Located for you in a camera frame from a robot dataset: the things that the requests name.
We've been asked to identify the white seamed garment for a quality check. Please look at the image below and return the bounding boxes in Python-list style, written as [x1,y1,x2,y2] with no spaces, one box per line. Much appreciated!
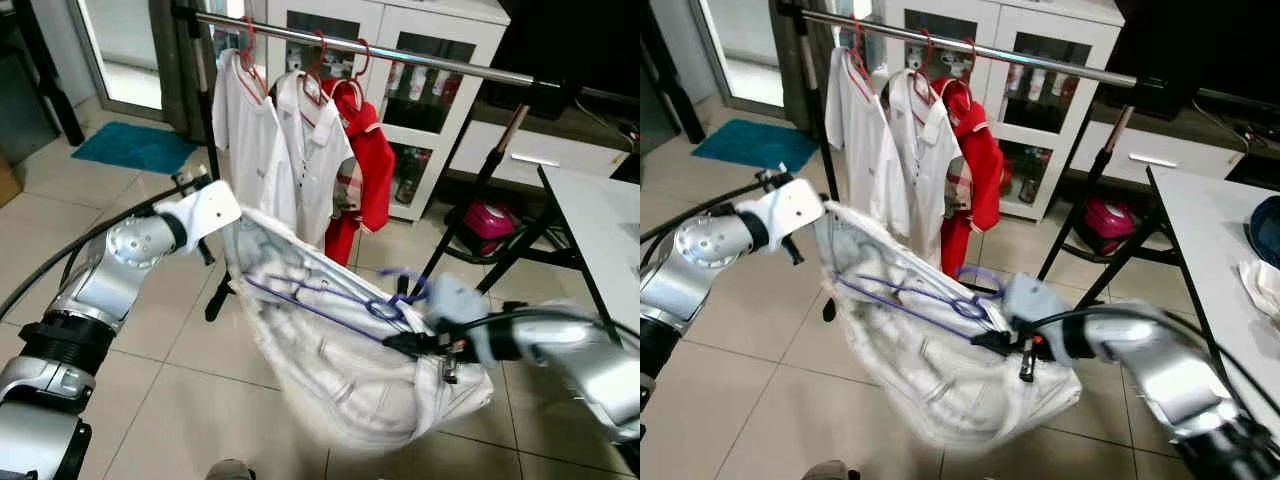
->
[820,200,1084,451]
[220,205,496,451]

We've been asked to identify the blue clothes hanger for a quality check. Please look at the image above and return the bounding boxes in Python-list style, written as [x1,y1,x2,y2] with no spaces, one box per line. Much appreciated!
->
[243,268,431,346]
[835,265,1006,341]

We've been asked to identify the red clothes hanger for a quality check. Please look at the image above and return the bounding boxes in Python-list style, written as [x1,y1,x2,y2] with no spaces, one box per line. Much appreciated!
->
[910,28,946,101]
[845,18,881,96]
[225,18,271,101]
[335,38,373,111]
[300,30,336,106]
[945,38,979,106]

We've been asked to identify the teal floor mat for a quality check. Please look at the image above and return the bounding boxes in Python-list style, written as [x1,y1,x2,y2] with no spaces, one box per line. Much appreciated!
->
[70,120,198,176]
[690,118,821,173]

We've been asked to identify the white T-shirt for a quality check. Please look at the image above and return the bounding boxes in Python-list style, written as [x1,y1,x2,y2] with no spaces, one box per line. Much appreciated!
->
[212,48,276,226]
[825,45,891,236]

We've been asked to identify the white polo shirt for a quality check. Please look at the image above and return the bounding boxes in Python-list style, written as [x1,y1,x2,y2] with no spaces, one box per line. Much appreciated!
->
[272,70,356,251]
[885,68,966,271]

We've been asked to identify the plaid checked cloth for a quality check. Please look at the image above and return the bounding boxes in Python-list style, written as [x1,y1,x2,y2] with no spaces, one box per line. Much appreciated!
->
[945,155,973,216]
[335,158,363,216]

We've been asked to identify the red polo shirt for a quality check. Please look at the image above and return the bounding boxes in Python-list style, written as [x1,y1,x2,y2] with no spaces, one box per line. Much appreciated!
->
[322,78,396,266]
[930,75,1004,276]

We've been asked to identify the dark curtain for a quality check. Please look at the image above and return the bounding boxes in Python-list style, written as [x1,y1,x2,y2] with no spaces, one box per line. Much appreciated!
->
[768,0,813,136]
[150,0,216,146]

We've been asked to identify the grey table black legs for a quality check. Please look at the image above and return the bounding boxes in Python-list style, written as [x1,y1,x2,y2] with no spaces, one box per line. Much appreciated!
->
[1090,163,1280,431]
[487,163,641,351]

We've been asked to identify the white framed glass door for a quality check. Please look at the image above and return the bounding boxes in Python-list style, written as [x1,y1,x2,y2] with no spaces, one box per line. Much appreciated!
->
[75,0,166,121]
[695,0,791,116]

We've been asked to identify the small cardboard box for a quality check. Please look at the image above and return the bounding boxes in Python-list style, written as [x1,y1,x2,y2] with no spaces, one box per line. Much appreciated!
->
[0,150,23,209]

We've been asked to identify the black stand pole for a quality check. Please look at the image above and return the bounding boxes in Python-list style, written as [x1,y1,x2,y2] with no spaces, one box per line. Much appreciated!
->
[10,0,89,148]
[643,0,693,116]

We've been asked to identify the white low drawer console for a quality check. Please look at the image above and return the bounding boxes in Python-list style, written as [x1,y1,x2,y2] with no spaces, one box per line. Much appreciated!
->
[448,95,641,191]
[1065,100,1280,186]

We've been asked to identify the white cloth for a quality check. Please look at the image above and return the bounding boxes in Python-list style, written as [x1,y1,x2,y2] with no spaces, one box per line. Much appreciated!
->
[1238,258,1280,323]

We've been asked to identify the blue jeans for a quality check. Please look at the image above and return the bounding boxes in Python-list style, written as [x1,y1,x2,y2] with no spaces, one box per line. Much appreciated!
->
[1248,195,1280,269]

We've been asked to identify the white glass-door cabinet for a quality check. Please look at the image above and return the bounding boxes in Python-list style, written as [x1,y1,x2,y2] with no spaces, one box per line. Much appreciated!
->
[880,0,1126,223]
[265,0,511,223]

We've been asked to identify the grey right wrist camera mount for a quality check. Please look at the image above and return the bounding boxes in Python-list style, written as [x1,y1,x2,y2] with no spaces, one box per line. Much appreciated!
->
[1000,272,1076,361]
[425,275,493,363]

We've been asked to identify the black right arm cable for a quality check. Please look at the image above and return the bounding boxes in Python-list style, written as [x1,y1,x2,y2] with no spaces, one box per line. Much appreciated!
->
[1030,303,1280,421]
[460,306,641,346]

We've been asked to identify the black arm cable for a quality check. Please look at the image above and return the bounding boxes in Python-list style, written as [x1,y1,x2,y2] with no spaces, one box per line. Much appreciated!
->
[640,172,791,246]
[0,172,211,321]
[1030,303,1280,421]
[460,306,641,346]

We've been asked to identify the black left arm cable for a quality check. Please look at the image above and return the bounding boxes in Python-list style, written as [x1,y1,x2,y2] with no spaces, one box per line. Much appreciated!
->
[640,172,791,246]
[0,172,211,321]

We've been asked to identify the black clothes rack silver rail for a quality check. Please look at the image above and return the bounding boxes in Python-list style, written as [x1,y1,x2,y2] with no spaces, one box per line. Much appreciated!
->
[170,3,581,323]
[775,3,1181,323]

